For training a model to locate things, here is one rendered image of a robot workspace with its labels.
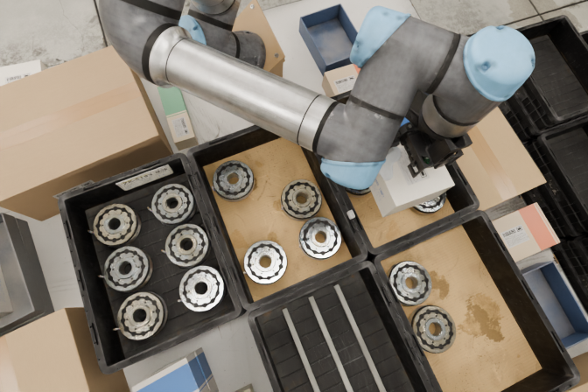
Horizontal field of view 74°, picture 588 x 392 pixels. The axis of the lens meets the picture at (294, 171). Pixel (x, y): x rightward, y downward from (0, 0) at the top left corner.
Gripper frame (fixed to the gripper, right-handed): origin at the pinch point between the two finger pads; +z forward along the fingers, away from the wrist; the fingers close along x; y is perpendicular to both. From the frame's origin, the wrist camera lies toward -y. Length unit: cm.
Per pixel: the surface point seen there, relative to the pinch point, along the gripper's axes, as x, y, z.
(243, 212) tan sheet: -31.4, -5.5, 28.4
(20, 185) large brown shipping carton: -78, -28, 22
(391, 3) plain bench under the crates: 41, -63, 42
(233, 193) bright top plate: -32.5, -10.1, 25.5
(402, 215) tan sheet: 6.8, 9.3, 28.3
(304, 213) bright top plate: -17.5, 0.4, 25.5
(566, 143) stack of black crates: 102, 1, 73
